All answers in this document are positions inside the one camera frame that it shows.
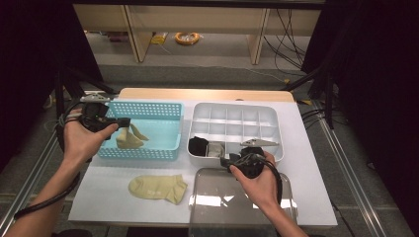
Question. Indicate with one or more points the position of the yellow and black tape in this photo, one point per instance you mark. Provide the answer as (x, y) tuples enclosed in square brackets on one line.
[(304, 102)]

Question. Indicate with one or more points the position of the person's right hand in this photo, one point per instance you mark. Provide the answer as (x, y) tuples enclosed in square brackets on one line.
[(260, 191)]

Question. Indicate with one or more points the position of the light blue perforated basket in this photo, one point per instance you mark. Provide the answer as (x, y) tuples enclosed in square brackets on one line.
[(161, 141)]

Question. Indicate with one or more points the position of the clear plastic lid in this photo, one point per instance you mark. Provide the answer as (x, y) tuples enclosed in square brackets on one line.
[(224, 197)]

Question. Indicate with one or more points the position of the black sock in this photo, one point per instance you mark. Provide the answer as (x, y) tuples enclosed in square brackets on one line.
[(198, 146)]

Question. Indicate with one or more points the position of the black curtain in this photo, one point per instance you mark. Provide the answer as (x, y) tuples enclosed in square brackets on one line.
[(378, 98), (33, 49)]

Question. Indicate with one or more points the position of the black metal stand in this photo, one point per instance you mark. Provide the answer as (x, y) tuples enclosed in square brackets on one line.
[(329, 98), (60, 92)]

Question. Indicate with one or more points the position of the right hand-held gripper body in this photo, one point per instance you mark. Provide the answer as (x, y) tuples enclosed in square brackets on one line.
[(252, 164)]

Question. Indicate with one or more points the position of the beige wooden furniture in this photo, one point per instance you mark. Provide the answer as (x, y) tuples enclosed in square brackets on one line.
[(197, 19)]

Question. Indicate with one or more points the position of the aluminium floor rail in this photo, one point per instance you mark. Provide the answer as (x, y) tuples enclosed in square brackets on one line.
[(42, 154), (349, 171)]

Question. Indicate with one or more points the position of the grey sock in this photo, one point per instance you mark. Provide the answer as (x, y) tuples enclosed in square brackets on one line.
[(215, 150)]

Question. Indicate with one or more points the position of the yellow packet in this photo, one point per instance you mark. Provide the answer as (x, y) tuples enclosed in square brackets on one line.
[(159, 38)]

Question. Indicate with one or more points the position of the yellow sock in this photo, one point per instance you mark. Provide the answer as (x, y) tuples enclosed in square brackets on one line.
[(128, 141), (154, 189)]

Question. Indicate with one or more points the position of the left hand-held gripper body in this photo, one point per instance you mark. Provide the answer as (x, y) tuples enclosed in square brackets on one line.
[(95, 115)]

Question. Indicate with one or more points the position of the white divided storage box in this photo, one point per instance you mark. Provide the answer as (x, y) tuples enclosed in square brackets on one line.
[(235, 125)]

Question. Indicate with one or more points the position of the person's left hand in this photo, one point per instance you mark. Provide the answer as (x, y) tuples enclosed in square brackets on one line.
[(82, 144)]

